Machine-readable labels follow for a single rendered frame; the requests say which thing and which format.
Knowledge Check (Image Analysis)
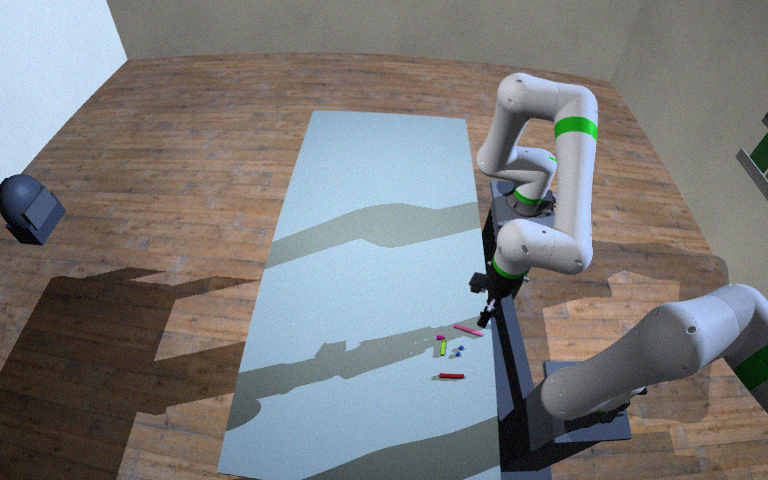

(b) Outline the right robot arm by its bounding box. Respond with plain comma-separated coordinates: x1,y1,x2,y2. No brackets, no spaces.
469,73,597,294

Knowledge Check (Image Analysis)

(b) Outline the pink rod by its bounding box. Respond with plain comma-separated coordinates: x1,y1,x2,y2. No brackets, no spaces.
453,324,482,337

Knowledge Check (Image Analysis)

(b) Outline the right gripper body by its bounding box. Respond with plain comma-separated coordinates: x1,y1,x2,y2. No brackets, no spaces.
487,278,514,304

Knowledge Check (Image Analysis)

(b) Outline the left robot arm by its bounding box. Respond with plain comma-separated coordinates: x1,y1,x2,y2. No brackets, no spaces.
541,284,768,424

